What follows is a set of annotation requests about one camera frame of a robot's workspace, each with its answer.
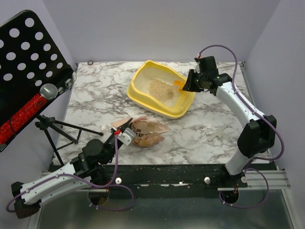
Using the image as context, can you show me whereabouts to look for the yellow plastic litter scoop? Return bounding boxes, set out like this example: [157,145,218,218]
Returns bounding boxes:
[173,80,185,91]

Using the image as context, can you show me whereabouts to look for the yellow plastic litter box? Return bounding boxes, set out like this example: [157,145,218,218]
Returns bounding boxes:
[127,60,195,119]

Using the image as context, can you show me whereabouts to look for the pink cat litter bag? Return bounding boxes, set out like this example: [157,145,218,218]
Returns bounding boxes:
[111,116,170,147]

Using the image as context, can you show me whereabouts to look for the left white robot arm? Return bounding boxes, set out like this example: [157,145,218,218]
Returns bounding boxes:
[6,118,135,219]

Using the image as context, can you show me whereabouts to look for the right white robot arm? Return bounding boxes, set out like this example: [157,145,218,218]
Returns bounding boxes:
[183,56,277,187]

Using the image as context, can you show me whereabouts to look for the beige tofu litter pellets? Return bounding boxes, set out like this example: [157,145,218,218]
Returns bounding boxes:
[148,79,176,102]

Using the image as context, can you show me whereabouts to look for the black tripod stand legs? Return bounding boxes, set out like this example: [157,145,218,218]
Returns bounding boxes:
[35,114,104,166]

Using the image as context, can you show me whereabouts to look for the red glitter microphone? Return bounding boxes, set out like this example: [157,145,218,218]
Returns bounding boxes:
[0,83,58,145]

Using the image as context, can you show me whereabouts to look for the black perforated music stand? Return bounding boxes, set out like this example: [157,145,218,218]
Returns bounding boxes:
[0,10,76,151]

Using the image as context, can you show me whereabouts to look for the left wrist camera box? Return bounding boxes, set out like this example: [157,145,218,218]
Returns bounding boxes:
[116,127,136,146]

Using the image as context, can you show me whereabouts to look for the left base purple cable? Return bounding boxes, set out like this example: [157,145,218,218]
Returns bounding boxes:
[89,182,135,210]

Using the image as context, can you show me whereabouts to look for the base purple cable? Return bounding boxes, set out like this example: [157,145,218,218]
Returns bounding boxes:
[218,168,270,208]
[89,182,135,210]

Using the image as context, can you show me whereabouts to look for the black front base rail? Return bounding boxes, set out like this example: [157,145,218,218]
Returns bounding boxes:
[116,164,247,199]

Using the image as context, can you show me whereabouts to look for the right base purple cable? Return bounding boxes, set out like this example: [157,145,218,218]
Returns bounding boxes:
[218,168,270,208]

